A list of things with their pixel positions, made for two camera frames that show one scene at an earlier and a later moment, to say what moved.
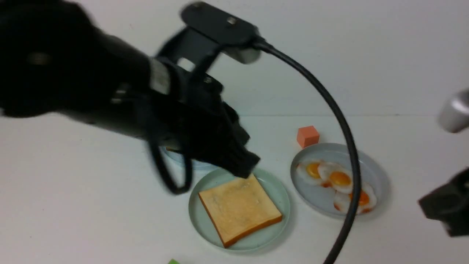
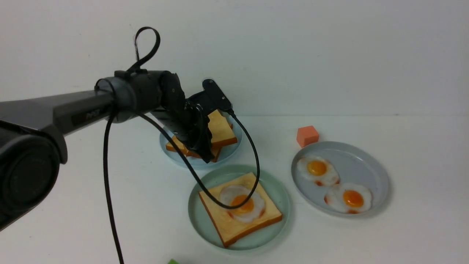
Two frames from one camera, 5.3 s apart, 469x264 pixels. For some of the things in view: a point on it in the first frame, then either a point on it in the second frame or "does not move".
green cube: x=173 y=261 does not move
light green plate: x=273 y=186 does not move
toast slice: x=239 y=208 does not move
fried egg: x=339 y=178 → x=234 y=195
